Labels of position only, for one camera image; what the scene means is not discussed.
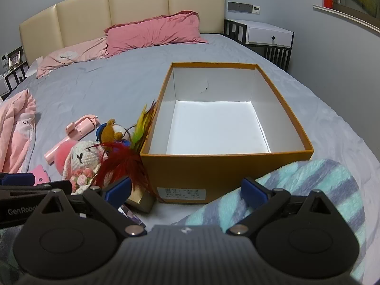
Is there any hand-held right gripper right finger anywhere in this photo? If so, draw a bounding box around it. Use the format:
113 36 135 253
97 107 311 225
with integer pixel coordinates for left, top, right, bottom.
226 177 338 235

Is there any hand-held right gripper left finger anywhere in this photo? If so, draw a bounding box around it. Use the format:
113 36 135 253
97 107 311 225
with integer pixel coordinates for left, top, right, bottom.
38 176 148 238

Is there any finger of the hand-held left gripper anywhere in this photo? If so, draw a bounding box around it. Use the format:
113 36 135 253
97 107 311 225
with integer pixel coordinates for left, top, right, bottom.
36 180 72 196
0 172 35 187

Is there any pink card holder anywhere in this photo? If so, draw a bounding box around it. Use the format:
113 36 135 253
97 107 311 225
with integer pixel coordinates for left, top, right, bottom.
30 166 51 186

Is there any red feather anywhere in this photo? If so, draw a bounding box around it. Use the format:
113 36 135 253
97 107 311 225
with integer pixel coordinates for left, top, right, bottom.
89 142 162 204

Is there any gold box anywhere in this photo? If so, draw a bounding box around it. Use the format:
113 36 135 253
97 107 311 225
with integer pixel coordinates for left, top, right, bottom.
126 188 155 214

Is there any dark photo box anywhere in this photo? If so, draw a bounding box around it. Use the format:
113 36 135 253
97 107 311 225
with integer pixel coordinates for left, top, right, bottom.
119 203 147 228

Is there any pink pompom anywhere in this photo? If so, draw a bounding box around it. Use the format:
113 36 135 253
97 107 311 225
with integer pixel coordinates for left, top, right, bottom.
55 141 78 179

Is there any white crochet bunny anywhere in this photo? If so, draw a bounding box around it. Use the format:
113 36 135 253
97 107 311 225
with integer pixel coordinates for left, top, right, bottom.
61 141 104 195

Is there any brown bear plush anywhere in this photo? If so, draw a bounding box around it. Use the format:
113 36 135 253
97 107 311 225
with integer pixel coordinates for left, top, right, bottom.
96 119 134 149

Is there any pink selfie stick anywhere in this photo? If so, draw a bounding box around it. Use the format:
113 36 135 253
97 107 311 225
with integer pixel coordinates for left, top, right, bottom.
44 114 99 164

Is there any green yellow feather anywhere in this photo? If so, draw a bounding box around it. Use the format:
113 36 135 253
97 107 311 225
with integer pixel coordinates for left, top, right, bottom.
129 99 158 153

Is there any orange cardboard box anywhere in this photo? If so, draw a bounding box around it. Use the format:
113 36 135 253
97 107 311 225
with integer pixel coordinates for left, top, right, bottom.
139 62 314 205

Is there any pink quilt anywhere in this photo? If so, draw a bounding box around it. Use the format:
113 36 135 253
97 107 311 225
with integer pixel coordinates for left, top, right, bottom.
0 89 38 174

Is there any white cloth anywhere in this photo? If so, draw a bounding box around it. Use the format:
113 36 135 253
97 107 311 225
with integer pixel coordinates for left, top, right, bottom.
25 56 45 77

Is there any light pink pillow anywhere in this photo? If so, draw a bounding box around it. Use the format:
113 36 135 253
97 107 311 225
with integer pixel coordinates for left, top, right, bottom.
36 37 109 79

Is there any dark pink pillow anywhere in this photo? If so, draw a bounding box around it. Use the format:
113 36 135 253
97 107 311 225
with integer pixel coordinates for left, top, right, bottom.
104 11 208 58

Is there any white black-framed nightstand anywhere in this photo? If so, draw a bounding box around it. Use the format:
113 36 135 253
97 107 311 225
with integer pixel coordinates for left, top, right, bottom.
224 19 295 72

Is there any beige padded headboard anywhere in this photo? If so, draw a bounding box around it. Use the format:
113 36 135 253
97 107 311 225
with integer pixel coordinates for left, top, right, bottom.
19 0 226 66

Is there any photo frame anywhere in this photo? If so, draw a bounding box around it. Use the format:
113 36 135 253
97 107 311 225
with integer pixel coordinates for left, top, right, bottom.
7 50 22 69

